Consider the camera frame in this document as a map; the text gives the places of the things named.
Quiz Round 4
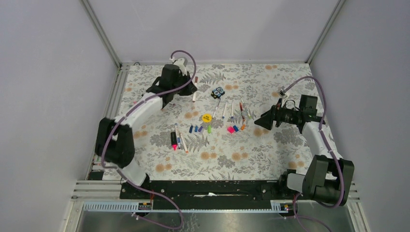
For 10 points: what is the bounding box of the orange tip white pen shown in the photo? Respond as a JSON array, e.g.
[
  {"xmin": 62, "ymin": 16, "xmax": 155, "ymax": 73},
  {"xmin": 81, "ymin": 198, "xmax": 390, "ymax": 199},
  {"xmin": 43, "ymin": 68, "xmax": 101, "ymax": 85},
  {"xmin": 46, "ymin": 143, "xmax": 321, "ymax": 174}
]
[{"xmin": 180, "ymin": 132, "xmax": 189, "ymax": 154}]

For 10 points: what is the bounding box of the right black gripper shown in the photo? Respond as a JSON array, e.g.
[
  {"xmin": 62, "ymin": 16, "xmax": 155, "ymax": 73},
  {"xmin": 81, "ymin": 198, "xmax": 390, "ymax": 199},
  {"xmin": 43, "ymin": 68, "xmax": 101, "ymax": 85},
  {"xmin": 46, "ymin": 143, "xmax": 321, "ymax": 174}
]
[{"xmin": 254, "ymin": 99, "xmax": 302, "ymax": 131}]

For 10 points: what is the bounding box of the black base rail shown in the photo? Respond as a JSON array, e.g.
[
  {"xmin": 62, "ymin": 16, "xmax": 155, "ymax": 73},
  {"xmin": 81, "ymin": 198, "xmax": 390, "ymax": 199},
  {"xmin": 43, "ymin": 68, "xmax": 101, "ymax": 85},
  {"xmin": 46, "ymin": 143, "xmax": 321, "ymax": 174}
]
[{"xmin": 119, "ymin": 180, "xmax": 296, "ymax": 211}]

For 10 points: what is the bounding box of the blue whiteboard marker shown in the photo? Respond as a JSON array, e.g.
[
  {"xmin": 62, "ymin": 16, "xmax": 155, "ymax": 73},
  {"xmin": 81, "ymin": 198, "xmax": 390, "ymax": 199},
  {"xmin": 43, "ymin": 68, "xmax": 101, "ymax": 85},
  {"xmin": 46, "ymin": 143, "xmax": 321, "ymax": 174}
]
[{"xmin": 175, "ymin": 123, "xmax": 182, "ymax": 149}]

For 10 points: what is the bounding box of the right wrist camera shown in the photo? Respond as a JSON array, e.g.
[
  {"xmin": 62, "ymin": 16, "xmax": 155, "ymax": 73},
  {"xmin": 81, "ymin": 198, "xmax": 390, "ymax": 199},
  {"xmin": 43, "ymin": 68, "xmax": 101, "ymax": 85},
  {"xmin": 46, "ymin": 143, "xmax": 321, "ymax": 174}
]
[{"xmin": 278, "ymin": 87, "xmax": 288, "ymax": 99}]

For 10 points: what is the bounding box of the purple cap white pen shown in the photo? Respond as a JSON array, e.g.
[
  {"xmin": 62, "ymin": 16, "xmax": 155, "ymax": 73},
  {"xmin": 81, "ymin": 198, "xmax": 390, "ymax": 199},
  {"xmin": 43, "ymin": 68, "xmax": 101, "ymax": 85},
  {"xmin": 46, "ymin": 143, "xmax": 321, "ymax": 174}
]
[{"xmin": 230, "ymin": 101, "xmax": 234, "ymax": 119}]

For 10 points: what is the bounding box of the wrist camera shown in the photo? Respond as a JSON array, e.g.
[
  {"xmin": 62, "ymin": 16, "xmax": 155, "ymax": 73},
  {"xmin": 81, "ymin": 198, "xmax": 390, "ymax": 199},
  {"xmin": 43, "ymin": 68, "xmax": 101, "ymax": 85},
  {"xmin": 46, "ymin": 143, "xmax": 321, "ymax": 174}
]
[
  {"xmin": 278, "ymin": 87, "xmax": 288, "ymax": 99},
  {"xmin": 170, "ymin": 58, "xmax": 188, "ymax": 75}
]

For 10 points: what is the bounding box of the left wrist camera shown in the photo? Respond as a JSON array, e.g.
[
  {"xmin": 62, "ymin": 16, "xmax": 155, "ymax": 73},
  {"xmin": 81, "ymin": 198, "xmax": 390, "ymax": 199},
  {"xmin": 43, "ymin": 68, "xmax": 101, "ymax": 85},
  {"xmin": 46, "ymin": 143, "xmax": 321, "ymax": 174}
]
[{"xmin": 170, "ymin": 58, "xmax": 188, "ymax": 75}]

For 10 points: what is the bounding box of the black pink highlighter marker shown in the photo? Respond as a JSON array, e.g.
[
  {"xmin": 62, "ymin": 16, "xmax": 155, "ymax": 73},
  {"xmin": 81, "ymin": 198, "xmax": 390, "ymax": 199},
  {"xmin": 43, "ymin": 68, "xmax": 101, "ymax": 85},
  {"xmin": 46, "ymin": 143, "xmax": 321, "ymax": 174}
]
[{"xmin": 170, "ymin": 131, "xmax": 178, "ymax": 150}]

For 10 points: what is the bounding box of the orange red pen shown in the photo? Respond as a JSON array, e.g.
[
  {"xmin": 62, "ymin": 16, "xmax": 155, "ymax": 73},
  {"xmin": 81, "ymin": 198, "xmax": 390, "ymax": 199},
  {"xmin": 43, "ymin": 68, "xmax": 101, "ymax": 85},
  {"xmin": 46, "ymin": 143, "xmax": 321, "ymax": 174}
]
[{"xmin": 239, "ymin": 102, "xmax": 245, "ymax": 124}]

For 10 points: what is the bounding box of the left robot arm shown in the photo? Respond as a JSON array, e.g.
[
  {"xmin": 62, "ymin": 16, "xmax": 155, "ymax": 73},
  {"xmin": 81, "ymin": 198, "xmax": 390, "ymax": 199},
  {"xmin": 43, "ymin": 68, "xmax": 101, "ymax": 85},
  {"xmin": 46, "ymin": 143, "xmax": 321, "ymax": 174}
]
[{"xmin": 95, "ymin": 62, "xmax": 197, "ymax": 199}]

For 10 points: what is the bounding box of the floral table mat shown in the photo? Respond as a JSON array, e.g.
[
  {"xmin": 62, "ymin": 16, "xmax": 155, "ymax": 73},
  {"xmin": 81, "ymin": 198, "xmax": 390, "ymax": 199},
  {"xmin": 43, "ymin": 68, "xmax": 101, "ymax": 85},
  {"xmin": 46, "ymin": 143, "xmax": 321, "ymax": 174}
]
[{"xmin": 133, "ymin": 63, "xmax": 319, "ymax": 180}]

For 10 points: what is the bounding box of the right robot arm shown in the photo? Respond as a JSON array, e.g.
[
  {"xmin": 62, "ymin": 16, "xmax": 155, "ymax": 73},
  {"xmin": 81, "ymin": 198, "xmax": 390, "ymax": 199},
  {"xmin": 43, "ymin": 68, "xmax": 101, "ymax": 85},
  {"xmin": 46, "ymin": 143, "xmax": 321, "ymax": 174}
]
[{"xmin": 254, "ymin": 95, "xmax": 354, "ymax": 207}]

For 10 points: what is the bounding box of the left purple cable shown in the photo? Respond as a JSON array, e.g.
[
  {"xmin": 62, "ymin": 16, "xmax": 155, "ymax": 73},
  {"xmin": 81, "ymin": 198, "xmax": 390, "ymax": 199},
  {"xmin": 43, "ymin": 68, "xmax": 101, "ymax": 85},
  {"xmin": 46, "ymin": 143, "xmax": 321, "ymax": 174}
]
[{"xmin": 100, "ymin": 50, "xmax": 197, "ymax": 231}]

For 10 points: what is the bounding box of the yellow big blind chip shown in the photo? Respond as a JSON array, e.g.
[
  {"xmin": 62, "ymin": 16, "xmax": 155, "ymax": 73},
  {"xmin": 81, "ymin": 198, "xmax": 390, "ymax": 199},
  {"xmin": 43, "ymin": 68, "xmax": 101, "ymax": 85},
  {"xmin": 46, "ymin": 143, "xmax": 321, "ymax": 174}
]
[{"xmin": 202, "ymin": 114, "xmax": 213, "ymax": 123}]

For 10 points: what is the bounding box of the white blue tip pen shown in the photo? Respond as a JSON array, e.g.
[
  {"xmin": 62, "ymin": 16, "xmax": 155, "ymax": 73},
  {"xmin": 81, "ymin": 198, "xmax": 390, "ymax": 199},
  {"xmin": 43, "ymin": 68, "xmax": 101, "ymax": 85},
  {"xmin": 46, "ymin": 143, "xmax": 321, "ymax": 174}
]
[{"xmin": 221, "ymin": 102, "xmax": 228, "ymax": 119}]

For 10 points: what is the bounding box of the pink highlighter cap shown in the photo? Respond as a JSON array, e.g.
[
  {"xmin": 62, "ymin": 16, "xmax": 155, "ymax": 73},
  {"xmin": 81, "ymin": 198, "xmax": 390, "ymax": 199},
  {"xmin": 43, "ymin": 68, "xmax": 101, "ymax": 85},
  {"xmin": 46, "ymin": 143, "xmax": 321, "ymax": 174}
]
[{"xmin": 227, "ymin": 127, "xmax": 235, "ymax": 133}]

